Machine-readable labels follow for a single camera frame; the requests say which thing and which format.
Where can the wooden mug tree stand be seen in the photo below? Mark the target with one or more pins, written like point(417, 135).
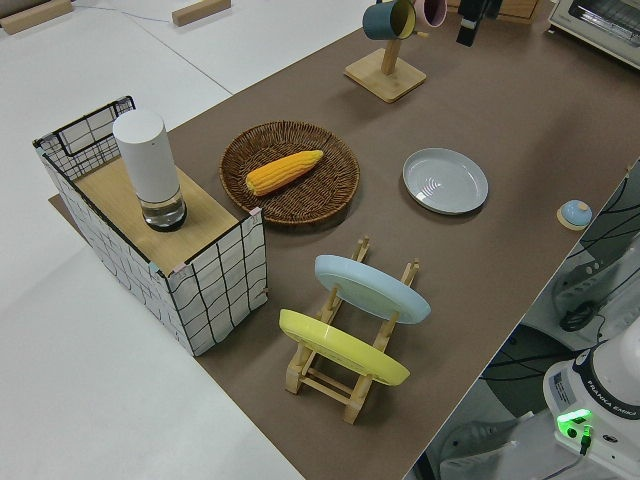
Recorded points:
point(386, 75)

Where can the brown wicker basket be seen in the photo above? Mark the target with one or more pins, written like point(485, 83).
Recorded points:
point(290, 172)

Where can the gray ceramic plate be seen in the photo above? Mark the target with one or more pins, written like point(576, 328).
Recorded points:
point(445, 181)

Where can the yellow plate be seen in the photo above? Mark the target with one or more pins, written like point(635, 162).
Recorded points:
point(340, 347)

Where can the small blue domed lid dish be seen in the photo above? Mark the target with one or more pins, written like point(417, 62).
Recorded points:
point(575, 214)

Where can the white cylinder canister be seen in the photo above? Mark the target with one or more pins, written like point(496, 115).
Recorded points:
point(147, 160)

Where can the dark teal mug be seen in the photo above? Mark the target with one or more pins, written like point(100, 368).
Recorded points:
point(382, 21)

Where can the light blue plate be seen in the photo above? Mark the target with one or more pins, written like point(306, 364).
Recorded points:
point(372, 290)

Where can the yellow corn cob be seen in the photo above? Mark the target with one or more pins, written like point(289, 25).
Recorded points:
point(282, 172)

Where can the brown table mat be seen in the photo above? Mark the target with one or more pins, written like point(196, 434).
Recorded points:
point(500, 280)

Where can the white toaster oven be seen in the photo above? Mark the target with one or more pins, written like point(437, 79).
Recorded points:
point(595, 25)

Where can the wooden dish rack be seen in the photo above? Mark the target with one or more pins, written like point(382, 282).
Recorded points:
point(320, 380)

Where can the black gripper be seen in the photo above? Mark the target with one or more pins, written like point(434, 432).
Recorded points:
point(476, 7)

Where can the white sheet with black lines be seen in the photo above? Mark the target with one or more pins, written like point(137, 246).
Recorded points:
point(600, 240)

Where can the long wooden block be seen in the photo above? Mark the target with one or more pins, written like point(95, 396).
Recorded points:
point(35, 15)

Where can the wooden shelf board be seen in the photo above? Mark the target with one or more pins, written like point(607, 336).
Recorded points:
point(200, 215)

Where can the pink mug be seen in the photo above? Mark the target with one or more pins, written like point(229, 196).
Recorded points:
point(434, 11)

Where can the short wooden block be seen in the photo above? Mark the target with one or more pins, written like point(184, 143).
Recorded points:
point(200, 11)

